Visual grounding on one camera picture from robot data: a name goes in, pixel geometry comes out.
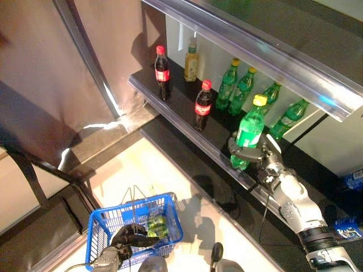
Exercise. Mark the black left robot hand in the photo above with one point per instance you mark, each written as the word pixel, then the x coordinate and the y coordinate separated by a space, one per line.
pixel 127 238

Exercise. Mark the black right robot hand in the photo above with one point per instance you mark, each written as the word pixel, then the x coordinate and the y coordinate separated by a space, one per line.
pixel 266 161

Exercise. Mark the blue plastic shopping basket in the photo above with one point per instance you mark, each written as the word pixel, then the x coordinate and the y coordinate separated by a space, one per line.
pixel 96 232

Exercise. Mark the green Sprite bottle yellow cap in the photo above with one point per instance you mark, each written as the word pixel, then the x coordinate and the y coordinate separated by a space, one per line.
pixel 289 119
pixel 251 127
pixel 241 93
pixel 272 93
pixel 227 88

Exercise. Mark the green soda can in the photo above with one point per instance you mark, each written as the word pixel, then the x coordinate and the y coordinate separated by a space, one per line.
pixel 158 231
pixel 156 222

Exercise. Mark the silver left robot leg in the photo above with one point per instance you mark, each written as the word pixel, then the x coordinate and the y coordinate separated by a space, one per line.
pixel 153 265

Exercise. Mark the silver robot leg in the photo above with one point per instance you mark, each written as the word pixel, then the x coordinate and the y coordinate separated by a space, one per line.
pixel 217 255
pixel 153 265

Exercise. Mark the black base deck board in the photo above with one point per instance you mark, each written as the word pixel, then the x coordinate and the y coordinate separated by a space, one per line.
pixel 184 158
pixel 246 215

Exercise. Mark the Coca-Cola bottle red cap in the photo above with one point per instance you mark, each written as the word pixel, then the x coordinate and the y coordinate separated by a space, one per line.
pixel 202 107
pixel 162 75

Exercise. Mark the Pepsi bottle blue cap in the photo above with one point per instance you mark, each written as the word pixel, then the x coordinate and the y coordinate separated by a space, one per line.
pixel 348 228
pixel 353 180

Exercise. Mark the silver right robot leg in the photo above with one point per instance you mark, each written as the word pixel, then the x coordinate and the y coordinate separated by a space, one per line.
pixel 217 255

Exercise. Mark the black framed display stand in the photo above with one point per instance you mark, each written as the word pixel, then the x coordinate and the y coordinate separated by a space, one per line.
pixel 34 215

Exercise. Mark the dark stone floor plinth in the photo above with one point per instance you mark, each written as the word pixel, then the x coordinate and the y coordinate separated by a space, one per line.
pixel 107 141

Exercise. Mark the small yellow tea bottle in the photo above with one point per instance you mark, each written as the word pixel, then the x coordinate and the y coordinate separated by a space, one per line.
pixel 191 63

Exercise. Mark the black shelf board clear rail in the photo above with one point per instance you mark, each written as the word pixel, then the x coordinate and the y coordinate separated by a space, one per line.
pixel 181 113
pixel 317 181
pixel 255 48

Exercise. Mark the dark metal wall post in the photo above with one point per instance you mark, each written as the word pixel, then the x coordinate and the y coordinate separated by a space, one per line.
pixel 88 56

